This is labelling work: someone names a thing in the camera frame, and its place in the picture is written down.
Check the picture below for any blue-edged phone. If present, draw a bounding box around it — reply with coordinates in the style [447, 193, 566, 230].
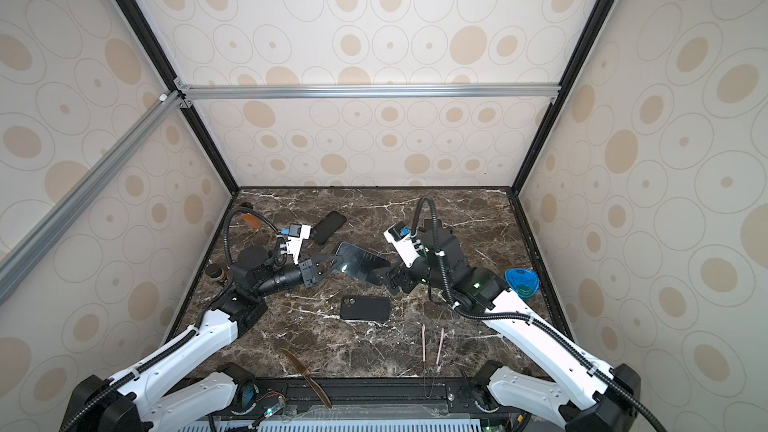
[335, 242, 391, 286]

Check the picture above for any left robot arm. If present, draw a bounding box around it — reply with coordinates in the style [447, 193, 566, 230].
[60, 206, 337, 431]

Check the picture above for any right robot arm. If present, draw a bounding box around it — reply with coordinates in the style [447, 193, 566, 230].
[383, 196, 664, 431]

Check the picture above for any right pink chopstick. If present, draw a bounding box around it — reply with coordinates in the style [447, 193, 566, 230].
[435, 328, 446, 368]

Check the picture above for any orange bottle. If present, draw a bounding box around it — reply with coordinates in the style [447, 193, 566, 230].
[241, 212, 263, 230]

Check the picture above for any dark jar with lid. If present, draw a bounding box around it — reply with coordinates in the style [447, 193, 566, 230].
[204, 263, 228, 283]

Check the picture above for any blue round lid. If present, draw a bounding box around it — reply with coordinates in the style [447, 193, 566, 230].
[504, 268, 540, 300]

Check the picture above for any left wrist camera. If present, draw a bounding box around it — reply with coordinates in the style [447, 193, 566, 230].
[281, 224, 312, 264]

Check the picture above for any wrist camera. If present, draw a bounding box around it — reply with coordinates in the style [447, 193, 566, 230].
[281, 224, 312, 264]
[383, 221, 426, 268]

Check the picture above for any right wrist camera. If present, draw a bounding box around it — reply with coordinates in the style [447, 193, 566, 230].
[383, 221, 426, 268]

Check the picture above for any wooden-handled knife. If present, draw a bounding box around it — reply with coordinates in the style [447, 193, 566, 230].
[280, 348, 333, 410]

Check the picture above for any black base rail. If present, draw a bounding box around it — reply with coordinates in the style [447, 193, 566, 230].
[182, 377, 533, 431]

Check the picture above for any aluminium frame bar back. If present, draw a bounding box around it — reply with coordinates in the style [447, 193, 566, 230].
[181, 83, 560, 100]

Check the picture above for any aluminium frame bar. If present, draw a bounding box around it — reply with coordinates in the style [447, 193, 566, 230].
[1, 91, 182, 301]
[181, 83, 560, 100]

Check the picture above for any aluminium frame bar left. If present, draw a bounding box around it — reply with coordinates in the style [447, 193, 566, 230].
[1, 91, 182, 301]

